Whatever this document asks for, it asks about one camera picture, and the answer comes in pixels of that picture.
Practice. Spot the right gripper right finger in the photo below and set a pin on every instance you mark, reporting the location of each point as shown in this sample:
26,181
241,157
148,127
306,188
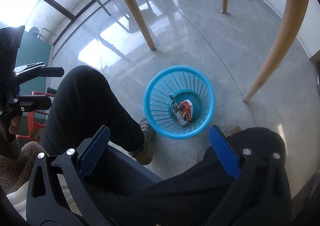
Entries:
227,157

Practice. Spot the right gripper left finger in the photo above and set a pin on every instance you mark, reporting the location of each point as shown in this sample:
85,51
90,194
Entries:
91,150

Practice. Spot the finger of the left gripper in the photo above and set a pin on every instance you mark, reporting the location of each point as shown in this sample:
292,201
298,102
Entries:
38,69
30,103

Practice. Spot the blue plastic trash basket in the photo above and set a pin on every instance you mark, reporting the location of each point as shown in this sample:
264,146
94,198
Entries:
184,83

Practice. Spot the person's left hand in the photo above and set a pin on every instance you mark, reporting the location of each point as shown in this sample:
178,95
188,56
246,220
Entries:
15,125

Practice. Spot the red plastic stool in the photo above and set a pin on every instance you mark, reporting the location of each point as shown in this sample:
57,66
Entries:
33,126

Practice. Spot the dark blue chair seat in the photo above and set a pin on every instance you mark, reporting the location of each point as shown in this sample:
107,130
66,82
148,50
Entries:
128,174

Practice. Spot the person's left leg black trousers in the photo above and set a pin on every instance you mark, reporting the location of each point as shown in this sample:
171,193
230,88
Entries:
83,103

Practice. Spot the person's leg black trousers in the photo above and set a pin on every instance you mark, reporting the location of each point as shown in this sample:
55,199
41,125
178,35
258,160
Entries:
205,194
83,103

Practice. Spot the left beige shoe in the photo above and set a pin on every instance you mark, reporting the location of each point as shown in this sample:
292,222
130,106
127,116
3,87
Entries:
144,155

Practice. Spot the person's right leg black trousers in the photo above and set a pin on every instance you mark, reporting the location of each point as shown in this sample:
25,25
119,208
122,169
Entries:
205,194

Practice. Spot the red snack wrapper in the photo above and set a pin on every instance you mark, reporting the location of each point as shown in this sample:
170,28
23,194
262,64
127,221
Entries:
183,111

